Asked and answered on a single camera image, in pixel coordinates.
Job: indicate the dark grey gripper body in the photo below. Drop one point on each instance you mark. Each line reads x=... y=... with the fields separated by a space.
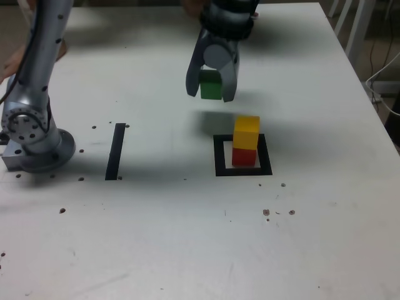
x=230 y=47

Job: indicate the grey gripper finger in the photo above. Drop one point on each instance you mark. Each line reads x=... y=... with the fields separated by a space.
x=193 y=78
x=229 y=81

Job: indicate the green cube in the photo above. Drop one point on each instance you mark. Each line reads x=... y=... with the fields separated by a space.
x=211 y=87

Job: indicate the yellow cube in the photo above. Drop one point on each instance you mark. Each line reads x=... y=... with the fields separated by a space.
x=247 y=134

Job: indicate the red cube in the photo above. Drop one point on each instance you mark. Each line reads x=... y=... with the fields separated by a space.
x=243 y=157

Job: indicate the black tape square outline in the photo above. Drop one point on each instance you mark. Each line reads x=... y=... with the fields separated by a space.
x=218 y=156

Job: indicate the person's left hand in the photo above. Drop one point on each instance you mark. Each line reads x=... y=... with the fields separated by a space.
x=192 y=7

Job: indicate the person's right hand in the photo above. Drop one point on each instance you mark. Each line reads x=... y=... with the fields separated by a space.
x=14 y=62

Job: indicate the black tape strip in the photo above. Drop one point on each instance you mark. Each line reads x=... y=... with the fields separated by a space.
x=115 y=153

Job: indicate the white furniture frame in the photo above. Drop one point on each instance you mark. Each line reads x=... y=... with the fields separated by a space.
x=354 y=25

